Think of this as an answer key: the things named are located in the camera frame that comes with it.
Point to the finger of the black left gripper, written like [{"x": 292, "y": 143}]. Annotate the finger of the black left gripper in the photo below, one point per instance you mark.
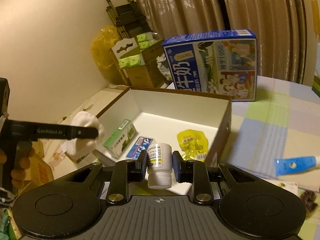
[{"x": 53, "y": 131}]

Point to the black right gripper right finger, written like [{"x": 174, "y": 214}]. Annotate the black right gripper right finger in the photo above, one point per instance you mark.
[{"x": 194, "y": 172}]

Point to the person's left hand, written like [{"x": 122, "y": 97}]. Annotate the person's left hand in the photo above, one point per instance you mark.
[{"x": 18, "y": 175}]

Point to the blue hand cream tube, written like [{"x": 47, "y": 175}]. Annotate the blue hand cream tube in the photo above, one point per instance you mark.
[{"x": 295, "y": 165}]

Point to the white sock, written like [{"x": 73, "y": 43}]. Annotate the white sock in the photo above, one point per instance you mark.
[{"x": 83, "y": 145}]

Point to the black folding cart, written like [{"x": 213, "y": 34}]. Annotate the black folding cart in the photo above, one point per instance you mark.
[{"x": 128, "y": 19}]

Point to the brown hair scrunchie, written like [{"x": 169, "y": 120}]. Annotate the brown hair scrunchie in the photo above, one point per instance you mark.
[{"x": 309, "y": 199}]

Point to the blue white card case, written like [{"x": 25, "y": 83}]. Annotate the blue white card case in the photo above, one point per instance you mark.
[{"x": 142, "y": 143}]

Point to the white pill bottle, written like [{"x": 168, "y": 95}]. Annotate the white pill bottle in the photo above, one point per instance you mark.
[{"x": 159, "y": 166}]

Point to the cardboard box with green tissues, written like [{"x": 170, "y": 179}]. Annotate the cardboard box with green tissues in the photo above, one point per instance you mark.
[{"x": 136, "y": 60}]

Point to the brown cardboard box on floor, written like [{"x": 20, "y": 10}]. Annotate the brown cardboard box on floor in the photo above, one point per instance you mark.
[{"x": 39, "y": 172}]

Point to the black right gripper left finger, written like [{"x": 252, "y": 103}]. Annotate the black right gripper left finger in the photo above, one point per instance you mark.
[{"x": 123, "y": 173}]

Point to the green medicine box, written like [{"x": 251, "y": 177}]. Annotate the green medicine box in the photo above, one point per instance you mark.
[{"x": 120, "y": 138}]

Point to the yellow plastic bag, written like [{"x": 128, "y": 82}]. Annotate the yellow plastic bag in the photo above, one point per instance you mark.
[{"x": 101, "y": 46}]

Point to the brown cardboard storage box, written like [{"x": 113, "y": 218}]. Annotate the brown cardboard storage box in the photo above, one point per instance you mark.
[{"x": 160, "y": 114}]

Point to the large blue milk carton box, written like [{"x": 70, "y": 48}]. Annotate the large blue milk carton box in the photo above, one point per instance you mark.
[{"x": 220, "y": 62}]

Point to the yellow snack packet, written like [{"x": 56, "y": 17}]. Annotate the yellow snack packet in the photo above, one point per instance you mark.
[{"x": 194, "y": 145}]

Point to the trash bin with rubbish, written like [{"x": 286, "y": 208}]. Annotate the trash bin with rubbish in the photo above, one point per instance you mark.
[{"x": 163, "y": 67}]

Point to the beige curtain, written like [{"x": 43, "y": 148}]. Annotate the beige curtain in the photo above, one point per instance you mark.
[{"x": 280, "y": 27}]

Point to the checkered bed sheet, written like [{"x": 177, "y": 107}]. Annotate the checkered bed sheet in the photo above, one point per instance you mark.
[{"x": 283, "y": 122}]

